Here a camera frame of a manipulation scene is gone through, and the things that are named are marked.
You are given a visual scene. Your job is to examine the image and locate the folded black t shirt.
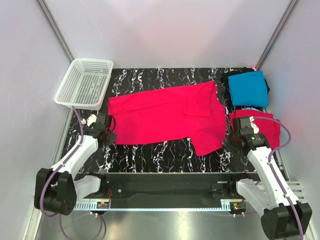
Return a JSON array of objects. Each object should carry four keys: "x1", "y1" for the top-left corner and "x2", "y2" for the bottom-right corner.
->
[{"x1": 219, "y1": 66, "x2": 272, "y2": 111}]

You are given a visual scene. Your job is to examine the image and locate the aluminium frame rail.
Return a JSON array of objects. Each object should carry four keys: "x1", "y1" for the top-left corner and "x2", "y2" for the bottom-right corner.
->
[{"x1": 32, "y1": 180, "x2": 305, "y2": 212}]

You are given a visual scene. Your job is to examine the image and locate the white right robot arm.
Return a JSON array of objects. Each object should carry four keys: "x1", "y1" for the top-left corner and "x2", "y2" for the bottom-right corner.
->
[{"x1": 222, "y1": 116, "x2": 313, "y2": 240}]

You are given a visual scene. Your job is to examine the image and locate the red t shirt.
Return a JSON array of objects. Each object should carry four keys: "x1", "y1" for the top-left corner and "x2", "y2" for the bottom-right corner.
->
[
  {"x1": 108, "y1": 81, "x2": 227, "y2": 156},
  {"x1": 229, "y1": 109, "x2": 281, "y2": 150}
]

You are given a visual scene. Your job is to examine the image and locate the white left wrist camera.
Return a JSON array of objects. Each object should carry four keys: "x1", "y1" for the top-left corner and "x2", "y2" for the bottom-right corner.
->
[{"x1": 86, "y1": 114, "x2": 97, "y2": 127}]

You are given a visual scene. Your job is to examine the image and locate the white plastic basket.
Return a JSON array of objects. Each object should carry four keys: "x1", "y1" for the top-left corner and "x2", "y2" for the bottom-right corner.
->
[{"x1": 54, "y1": 58, "x2": 114, "y2": 111}]

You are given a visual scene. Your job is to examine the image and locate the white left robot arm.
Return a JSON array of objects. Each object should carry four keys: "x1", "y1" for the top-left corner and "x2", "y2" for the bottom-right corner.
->
[{"x1": 34, "y1": 113, "x2": 117, "y2": 217}]

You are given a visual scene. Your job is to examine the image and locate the folded blue t shirt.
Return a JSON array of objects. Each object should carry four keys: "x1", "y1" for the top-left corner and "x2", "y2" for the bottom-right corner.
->
[{"x1": 227, "y1": 70, "x2": 269, "y2": 108}]

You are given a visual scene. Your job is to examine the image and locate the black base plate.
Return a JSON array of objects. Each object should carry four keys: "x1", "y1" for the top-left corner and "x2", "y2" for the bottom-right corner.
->
[{"x1": 78, "y1": 172, "x2": 257, "y2": 210}]

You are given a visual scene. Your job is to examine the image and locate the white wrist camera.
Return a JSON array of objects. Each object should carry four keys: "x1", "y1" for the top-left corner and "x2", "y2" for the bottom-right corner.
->
[
  {"x1": 86, "y1": 114, "x2": 97, "y2": 127},
  {"x1": 249, "y1": 116, "x2": 260, "y2": 134}
]

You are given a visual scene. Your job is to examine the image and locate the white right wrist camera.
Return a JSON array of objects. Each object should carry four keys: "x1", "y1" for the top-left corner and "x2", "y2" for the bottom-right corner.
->
[{"x1": 249, "y1": 116, "x2": 260, "y2": 134}]

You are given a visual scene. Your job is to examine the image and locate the folded red t shirt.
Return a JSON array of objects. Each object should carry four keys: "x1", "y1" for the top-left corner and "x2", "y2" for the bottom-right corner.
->
[{"x1": 229, "y1": 109, "x2": 281, "y2": 150}]

